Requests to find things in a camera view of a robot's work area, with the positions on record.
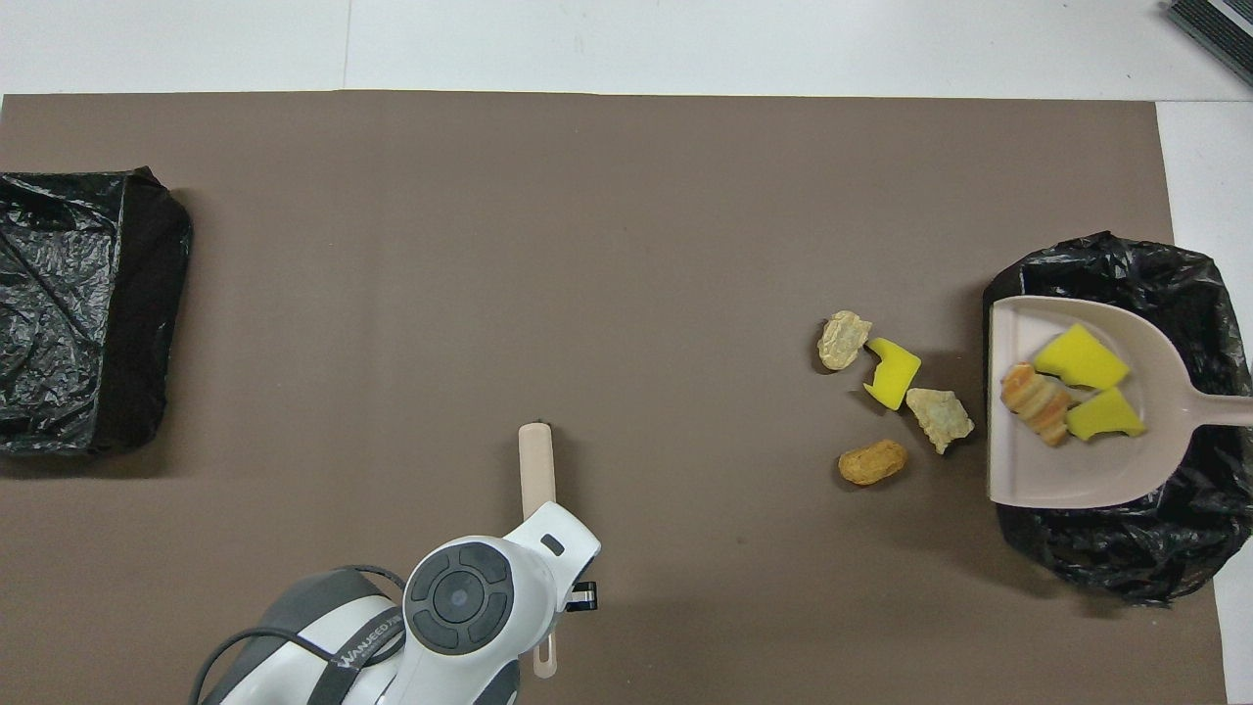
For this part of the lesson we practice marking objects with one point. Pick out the beige hand brush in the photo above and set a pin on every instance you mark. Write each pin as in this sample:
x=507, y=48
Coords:
x=536, y=470

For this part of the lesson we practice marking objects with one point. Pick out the orange-brown bread roll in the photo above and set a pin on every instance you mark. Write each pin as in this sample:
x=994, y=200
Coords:
x=871, y=462

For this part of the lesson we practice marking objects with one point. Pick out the pale rounded cracker chunk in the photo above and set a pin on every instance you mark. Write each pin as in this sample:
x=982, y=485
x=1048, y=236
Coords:
x=842, y=340

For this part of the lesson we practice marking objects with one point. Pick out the notched yellow sponge piece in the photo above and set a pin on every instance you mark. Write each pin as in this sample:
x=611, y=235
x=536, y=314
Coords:
x=893, y=377

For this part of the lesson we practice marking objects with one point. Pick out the pale angular cracker chunk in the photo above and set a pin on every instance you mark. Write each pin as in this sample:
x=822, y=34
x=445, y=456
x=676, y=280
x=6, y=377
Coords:
x=940, y=416

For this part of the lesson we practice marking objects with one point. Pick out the striped croissant piece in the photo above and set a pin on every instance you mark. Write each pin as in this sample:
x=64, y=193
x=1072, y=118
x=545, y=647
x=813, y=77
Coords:
x=1038, y=403

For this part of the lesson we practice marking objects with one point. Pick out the beige plastic dustpan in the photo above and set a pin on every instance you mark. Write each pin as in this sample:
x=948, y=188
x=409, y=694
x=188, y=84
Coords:
x=1077, y=475

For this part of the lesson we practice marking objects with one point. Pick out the small yellow sponge piece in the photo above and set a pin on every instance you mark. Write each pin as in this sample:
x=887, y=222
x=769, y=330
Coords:
x=1104, y=416

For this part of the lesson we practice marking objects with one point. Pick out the large yellow sponge piece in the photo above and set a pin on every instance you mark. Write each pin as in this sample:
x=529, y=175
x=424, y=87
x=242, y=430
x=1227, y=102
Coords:
x=1082, y=357

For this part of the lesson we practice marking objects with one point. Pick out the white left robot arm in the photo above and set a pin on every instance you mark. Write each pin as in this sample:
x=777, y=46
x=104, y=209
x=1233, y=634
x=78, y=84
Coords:
x=470, y=627

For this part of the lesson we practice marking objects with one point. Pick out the black bag lined bin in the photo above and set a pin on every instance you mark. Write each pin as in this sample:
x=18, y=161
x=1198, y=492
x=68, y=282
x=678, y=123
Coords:
x=1106, y=558

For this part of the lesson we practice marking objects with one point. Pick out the brown table mat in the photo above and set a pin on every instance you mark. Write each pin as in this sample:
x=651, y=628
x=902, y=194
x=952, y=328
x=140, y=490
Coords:
x=294, y=490

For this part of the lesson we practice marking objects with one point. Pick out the black bag wrapped box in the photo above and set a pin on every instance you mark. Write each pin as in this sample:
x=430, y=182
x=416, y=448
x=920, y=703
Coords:
x=69, y=313

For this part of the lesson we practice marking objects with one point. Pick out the dark grey ribbed device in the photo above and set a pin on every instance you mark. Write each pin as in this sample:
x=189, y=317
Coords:
x=1219, y=24

